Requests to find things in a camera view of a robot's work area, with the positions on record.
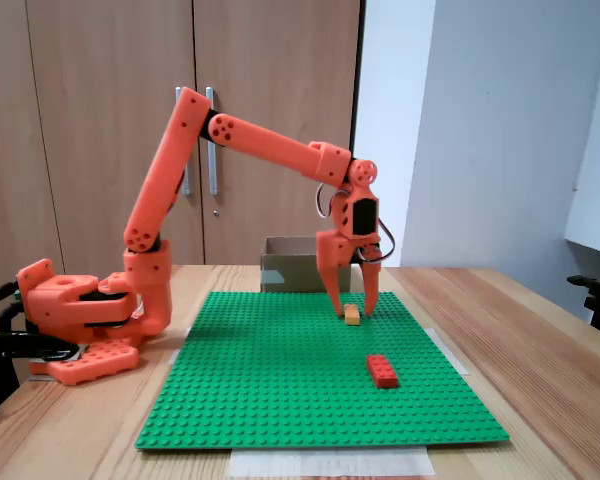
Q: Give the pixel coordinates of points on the black table clamp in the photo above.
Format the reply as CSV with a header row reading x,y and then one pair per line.
x,y
10,345

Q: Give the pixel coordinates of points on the yellow lego block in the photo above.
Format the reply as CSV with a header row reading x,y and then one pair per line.
x,y
352,316

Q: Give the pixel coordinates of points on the brown cardboard box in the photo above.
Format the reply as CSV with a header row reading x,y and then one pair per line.
x,y
285,260

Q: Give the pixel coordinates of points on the white panel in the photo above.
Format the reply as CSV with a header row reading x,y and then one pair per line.
x,y
595,200

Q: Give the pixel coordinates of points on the red lego block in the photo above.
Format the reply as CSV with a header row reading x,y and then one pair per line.
x,y
382,371

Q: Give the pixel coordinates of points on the wide masking tape strip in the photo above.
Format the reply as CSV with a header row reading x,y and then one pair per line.
x,y
330,462

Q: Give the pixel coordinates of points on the wooden cupboard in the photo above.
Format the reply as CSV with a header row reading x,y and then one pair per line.
x,y
105,75

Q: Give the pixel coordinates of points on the green lego baseplate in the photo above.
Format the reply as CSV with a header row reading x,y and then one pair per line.
x,y
290,390

